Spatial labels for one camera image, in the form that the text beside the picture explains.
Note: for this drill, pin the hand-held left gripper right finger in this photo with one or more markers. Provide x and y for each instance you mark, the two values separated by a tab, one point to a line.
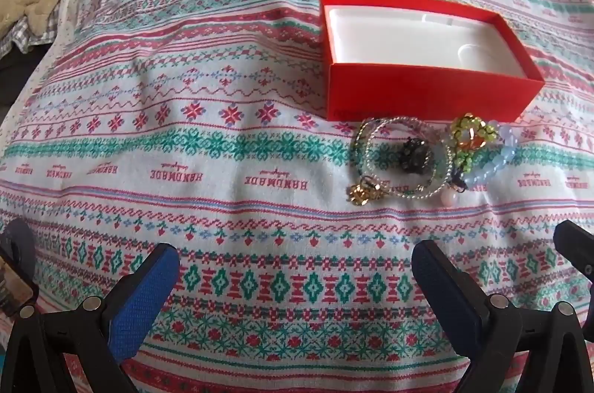
445	300

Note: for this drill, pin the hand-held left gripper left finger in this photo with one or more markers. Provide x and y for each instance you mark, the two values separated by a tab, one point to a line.
139	305

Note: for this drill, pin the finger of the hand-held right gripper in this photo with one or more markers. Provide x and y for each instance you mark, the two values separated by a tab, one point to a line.
575	249

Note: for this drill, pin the red cardboard box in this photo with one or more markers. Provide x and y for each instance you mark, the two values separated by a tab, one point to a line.
431	86

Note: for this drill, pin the pink bead charm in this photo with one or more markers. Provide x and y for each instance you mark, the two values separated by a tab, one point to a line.
453	198

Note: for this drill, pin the black reflective device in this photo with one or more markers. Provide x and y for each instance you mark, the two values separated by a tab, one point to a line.
16	263

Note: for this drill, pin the patterned knit-print cloth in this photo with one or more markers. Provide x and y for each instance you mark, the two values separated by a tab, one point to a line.
209	119

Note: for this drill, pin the checked cloth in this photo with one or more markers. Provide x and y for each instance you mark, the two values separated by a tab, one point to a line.
28	33

